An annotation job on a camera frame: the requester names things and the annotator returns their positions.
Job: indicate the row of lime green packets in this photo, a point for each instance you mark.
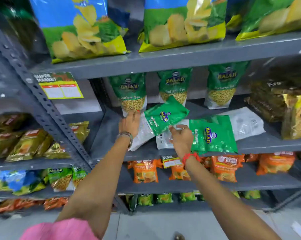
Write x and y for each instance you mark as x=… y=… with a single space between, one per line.
x=165 y=198

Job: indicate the row of orange snack packets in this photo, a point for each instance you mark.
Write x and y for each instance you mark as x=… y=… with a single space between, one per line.
x=222 y=167

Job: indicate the person's left forearm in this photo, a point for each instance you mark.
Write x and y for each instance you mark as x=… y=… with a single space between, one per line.
x=98 y=187

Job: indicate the person's right forearm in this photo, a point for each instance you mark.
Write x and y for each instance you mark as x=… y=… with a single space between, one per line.
x=222 y=197

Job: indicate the large yellow price label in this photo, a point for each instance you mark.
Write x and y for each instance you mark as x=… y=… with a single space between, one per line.
x=59 y=86

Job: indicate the person's right hand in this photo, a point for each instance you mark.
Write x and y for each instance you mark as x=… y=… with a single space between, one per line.
x=183 y=141

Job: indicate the small yellow price label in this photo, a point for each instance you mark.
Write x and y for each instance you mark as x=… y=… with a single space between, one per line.
x=172 y=161

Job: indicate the pile of orange red packets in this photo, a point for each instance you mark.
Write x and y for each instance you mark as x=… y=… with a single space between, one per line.
x=28 y=204

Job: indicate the person's left fingers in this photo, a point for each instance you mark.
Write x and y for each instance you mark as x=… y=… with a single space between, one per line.
x=133 y=114

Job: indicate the red thread wristband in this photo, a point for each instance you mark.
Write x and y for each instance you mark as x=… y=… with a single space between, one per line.
x=190 y=156

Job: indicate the blue snack packets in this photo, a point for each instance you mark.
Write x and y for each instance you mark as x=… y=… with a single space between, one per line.
x=18 y=181

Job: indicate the person's left hand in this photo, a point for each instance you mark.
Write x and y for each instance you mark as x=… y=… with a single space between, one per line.
x=129 y=124

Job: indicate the dark green chip bag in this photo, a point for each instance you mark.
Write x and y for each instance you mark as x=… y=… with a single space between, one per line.
x=23 y=24

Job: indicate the metal wristwatch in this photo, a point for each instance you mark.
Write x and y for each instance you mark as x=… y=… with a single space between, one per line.
x=126 y=135

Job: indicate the stack of brown yellow packets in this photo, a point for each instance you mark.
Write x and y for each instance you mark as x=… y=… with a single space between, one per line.
x=285 y=107

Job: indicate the small green snack packet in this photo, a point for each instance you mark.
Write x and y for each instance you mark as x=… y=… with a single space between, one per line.
x=79 y=174
x=60 y=178

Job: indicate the pink shirt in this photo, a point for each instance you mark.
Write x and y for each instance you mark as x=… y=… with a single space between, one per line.
x=60 y=231

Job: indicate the large blue green chip bag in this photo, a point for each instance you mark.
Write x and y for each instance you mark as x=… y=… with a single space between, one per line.
x=183 y=22
x=272 y=14
x=78 y=27

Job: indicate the pile of golden snack packets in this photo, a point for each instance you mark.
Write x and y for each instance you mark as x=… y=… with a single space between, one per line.
x=25 y=142

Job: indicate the grey metal shelf rack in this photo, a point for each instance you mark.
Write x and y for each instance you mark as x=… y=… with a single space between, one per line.
x=35 y=97
x=215 y=54

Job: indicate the person's right fingers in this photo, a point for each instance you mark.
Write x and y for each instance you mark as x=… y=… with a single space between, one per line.
x=179 y=128

